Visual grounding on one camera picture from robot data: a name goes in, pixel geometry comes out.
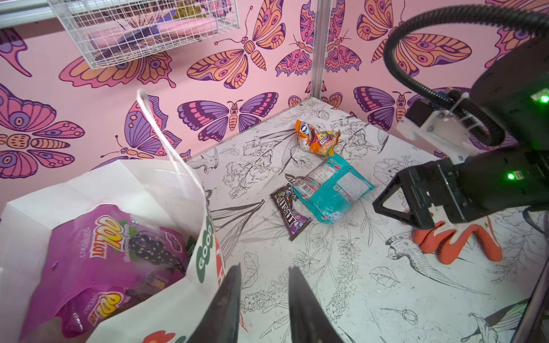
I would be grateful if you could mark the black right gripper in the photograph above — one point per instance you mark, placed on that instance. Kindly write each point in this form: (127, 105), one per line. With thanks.
(410, 195)

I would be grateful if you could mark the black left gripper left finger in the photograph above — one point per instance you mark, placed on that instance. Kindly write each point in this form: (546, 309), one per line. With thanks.
(221, 321)

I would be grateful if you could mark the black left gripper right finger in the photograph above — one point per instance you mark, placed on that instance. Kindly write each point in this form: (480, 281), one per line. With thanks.
(308, 322)

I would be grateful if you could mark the purple blackcurrant candy bag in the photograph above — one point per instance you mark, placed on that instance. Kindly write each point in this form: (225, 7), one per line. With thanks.
(100, 264)

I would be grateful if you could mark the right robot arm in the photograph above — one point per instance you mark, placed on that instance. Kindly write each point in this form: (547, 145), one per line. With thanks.
(495, 142)

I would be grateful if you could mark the white floral paper bag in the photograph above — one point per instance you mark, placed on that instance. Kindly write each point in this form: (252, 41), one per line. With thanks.
(163, 193)

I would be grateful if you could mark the teal mint candy bag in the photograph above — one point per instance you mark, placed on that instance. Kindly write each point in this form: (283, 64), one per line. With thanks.
(332, 189)

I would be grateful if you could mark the orange lemon candy bag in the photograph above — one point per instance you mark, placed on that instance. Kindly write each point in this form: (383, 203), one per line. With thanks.
(321, 143)

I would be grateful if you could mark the brown chocolate candy packet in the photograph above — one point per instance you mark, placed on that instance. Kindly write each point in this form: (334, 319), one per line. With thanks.
(294, 222)

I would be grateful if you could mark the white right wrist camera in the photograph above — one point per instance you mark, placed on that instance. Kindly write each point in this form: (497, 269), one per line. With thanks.
(425, 121)

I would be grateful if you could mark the clear wall basket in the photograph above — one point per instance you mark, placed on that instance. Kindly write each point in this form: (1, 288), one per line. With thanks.
(110, 33)

